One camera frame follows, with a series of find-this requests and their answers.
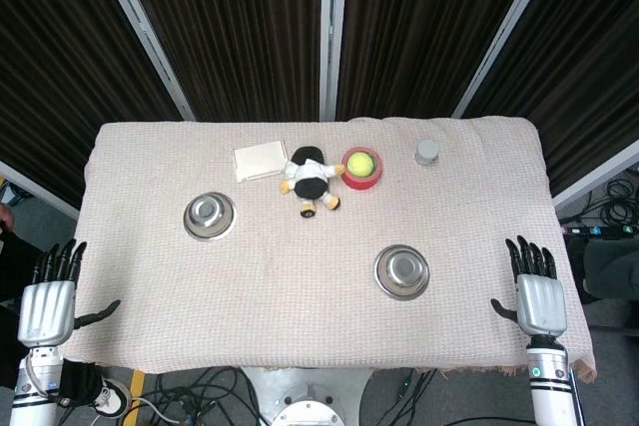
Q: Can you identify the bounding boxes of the grey cylindrical cup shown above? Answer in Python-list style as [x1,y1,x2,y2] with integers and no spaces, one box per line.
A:
[414,139,442,168]

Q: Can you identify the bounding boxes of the white folded cloth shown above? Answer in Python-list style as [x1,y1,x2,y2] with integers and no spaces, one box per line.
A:
[231,139,289,185]

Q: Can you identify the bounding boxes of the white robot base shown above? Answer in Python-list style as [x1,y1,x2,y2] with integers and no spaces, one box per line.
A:
[239,365,374,426]

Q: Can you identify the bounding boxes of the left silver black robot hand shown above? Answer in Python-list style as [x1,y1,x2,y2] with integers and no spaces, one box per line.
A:
[17,239,122,350]

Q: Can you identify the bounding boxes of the yellow-green tennis ball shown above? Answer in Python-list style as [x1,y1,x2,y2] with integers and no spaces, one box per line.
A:
[346,152,376,179]

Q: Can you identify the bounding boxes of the black power strip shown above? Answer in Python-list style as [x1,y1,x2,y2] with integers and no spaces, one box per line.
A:
[560,223,639,238]

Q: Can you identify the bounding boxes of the coiled black cables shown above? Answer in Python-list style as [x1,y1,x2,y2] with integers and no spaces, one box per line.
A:
[561,174,639,227]

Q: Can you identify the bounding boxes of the dark ribbed partition panel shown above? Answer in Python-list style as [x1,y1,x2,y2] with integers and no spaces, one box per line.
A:
[334,0,544,122]
[0,0,185,209]
[462,0,639,198]
[113,0,324,123]

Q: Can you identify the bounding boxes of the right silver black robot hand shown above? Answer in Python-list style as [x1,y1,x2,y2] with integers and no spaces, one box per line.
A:
[490,234,569,339]

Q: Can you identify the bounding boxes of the black floor cable bundle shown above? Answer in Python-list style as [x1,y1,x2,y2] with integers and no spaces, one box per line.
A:
[122,365,264,426]

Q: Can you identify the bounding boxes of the white black shoe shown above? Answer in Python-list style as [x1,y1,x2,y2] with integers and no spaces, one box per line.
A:
[93,377,133,418]

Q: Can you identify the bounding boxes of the stainless steel bowl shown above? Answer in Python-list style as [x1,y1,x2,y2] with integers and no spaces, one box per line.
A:
[373,243,431,302]
[182,191,239,243]

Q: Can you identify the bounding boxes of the beige cloth-covered table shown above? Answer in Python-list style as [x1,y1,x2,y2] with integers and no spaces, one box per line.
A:
[63,116,598,383]

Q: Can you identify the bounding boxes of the red tape roll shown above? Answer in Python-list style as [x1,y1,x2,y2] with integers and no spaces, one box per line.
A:
[340,146,384,194]

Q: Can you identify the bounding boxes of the black white plush toy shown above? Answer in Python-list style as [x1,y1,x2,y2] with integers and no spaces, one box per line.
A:
[278,145,347,220]

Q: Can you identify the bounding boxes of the aluminium partition post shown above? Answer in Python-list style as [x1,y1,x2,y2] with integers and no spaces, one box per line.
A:
[450,0,563,120]
[551,150,639,213]
[318,0,350,123]
[0,160,81,221]
[89,0,197,122]

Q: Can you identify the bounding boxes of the dark grey chair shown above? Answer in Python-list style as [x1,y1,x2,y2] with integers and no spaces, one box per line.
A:
[580,237,639,303]

